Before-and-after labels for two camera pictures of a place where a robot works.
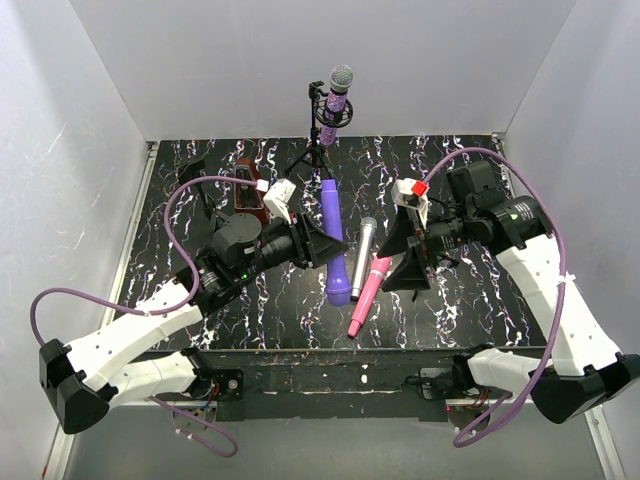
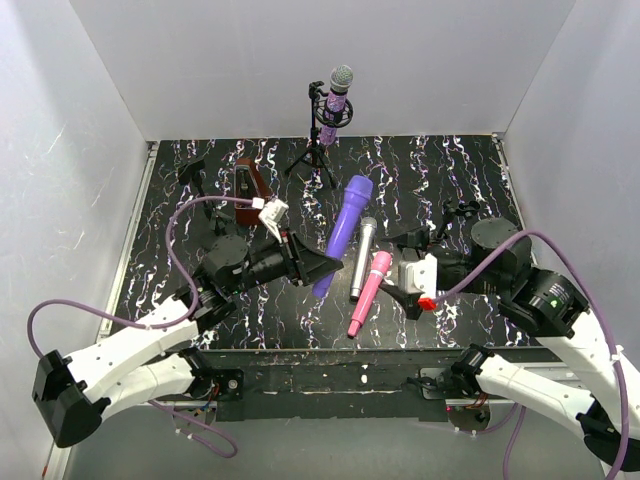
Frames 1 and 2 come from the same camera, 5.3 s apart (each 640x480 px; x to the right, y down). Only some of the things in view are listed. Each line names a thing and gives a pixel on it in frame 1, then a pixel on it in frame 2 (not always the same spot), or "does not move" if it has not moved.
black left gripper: [300, 240] to [294, 258]
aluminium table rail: [60, 457] does not move
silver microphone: [368, 227] does not move
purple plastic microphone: [338, 284] to [356, 193]
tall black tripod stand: [315, 92] does not move
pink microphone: [381, 265] does not move
